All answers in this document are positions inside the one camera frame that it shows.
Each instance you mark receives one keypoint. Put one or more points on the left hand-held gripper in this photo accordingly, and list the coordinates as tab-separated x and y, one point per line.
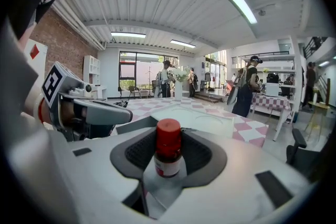
56	81

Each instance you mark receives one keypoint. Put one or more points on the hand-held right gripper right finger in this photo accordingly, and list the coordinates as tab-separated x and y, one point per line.
236	165

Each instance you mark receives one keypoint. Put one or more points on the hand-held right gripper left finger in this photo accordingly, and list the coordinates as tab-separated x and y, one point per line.
92	173

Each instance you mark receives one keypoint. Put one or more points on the small brown bottle red cap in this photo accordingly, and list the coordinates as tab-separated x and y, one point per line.
168	144

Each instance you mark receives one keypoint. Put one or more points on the white box-shaped appliance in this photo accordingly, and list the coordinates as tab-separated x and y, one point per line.
272	89

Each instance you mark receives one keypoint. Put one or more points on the person's left hand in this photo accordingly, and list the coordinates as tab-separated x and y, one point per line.
67	110

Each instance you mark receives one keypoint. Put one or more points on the black patterned object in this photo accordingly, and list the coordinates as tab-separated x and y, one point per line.
121	104

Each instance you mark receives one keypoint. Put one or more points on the low white desk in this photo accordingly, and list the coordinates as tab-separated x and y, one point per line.
99	91

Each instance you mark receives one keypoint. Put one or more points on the grey chair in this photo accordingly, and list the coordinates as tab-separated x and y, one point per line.
134	91

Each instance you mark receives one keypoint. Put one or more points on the white cube shelf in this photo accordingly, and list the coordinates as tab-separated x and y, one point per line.
92	70

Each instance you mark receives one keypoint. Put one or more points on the large black-framed window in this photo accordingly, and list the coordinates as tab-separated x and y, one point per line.
141	70

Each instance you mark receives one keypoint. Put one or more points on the black office chair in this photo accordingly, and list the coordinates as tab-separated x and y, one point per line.
302	154

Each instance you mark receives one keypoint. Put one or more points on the small pink checkered cloth table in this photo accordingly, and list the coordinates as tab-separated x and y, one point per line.
273	102

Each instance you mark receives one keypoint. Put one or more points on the white vase with white flowers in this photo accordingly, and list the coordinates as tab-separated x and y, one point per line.
179	84

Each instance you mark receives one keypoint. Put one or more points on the long ceiling light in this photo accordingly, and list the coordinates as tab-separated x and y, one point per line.
242	6
128	34
183	43

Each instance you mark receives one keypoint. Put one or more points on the white board with red diamond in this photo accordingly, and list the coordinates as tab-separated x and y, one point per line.
35	59

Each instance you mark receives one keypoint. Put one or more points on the yellow round side table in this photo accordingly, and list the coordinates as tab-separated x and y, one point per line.
319	107

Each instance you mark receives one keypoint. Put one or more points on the small white vase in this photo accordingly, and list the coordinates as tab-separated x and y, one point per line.
315	97

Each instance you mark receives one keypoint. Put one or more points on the white metal shelving rack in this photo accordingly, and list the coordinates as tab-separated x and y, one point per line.
286	68

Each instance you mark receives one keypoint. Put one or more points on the black staircase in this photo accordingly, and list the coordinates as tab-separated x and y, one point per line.
315	46

